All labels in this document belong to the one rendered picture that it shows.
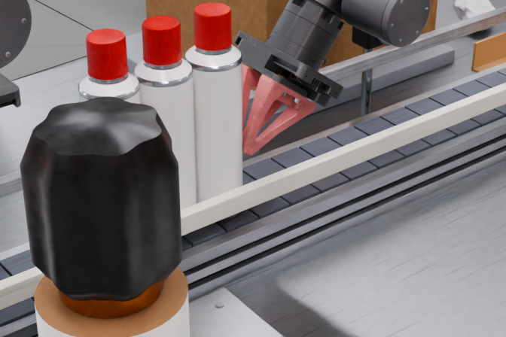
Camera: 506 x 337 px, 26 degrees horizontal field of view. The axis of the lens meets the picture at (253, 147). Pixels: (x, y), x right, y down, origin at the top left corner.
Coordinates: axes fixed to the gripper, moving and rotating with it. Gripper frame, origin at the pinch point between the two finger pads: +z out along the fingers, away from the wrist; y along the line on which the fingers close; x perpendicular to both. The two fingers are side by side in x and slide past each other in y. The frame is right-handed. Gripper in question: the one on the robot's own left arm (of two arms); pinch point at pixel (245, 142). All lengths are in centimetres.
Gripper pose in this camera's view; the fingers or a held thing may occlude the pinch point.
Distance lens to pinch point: 104.6
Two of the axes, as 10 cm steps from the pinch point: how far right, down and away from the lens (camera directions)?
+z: -4.8, 8.7, 0.6
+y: 6.0, 3.8, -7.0
